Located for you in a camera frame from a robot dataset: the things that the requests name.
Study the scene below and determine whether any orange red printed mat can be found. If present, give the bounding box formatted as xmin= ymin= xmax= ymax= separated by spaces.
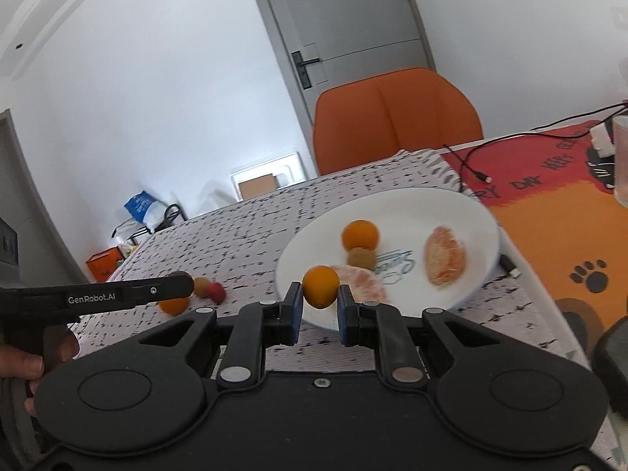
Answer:
xmin=442 ymin=120 xmax=628 ymax=369

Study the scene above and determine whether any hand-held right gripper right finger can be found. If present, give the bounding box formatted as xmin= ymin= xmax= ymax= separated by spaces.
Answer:
xmin=336 ymin=286 xmax=498 ymax=384

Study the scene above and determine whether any orange box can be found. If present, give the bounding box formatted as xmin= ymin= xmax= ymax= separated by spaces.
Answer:
xmin=86 ymin=246 xmax=123 ymax=283

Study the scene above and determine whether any small oval orange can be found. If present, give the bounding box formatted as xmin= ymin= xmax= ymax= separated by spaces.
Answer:
xmin=301 ymin=265 xmax=340 ymax=310

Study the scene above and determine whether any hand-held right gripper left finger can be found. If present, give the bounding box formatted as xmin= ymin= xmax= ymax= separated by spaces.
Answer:
xmin=139 ymin=282 xmax=305 ymax=386

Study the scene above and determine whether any white power adapter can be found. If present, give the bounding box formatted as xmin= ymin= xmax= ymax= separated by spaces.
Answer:
xmin=589 ymin=120 xmax=618 ymax=158

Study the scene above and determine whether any brown kiwi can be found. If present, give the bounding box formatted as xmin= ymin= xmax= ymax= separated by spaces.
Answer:
xmin=347 ymin=248 xmax=378 ymax=270

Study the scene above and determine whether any white framed board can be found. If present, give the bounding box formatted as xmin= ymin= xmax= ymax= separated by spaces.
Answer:
xmin=230 ymin=151 xmax=304 ymax=201

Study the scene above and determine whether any orange chair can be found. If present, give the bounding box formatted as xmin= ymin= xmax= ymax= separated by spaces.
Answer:
xmin=312 ymin=67 xmax=485 ymax=176

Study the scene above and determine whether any large orange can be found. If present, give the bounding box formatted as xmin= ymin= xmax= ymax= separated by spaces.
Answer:
xmin=341 ymin=220 xmax=381 ymax=252
xmin=158 ymin=297 xmax=190 ymax=317

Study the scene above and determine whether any black door handle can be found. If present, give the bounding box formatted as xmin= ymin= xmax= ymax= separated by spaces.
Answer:
xmin=291 ymin=50 xmax=321 ymax=90

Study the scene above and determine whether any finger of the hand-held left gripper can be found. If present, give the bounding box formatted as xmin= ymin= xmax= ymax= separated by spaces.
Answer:
xmin=115 ymin=274 xmax=195 ymax=306

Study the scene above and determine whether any black metal rack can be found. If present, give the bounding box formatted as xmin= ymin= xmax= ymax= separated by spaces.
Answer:
xmin=115 ymin=203 xmax=187 ymax=251

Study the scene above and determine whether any long black cable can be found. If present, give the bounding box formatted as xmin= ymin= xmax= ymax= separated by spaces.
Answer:
xmin=444 ymin=103 xmax=628 ymax=182

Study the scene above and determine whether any blue white bag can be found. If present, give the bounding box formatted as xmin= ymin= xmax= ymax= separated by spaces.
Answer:
xmin=124 ymin=190 xmax=168 ymax=231

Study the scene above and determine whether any person's left hand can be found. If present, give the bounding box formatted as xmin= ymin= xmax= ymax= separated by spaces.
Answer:
xmin=0 ymin=329 xmax=80 ymax=416

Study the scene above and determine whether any white plate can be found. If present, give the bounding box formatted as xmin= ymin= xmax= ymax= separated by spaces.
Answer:
xmin=275 ymin=187 xmax=501 ymax=332

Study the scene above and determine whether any peeled citrus half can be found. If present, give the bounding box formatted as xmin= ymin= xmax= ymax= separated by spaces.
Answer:
xmin=330 ymin=265 xmax=391 ymax=305
xmin=423 ymin=226 xmax=467 ymax=285

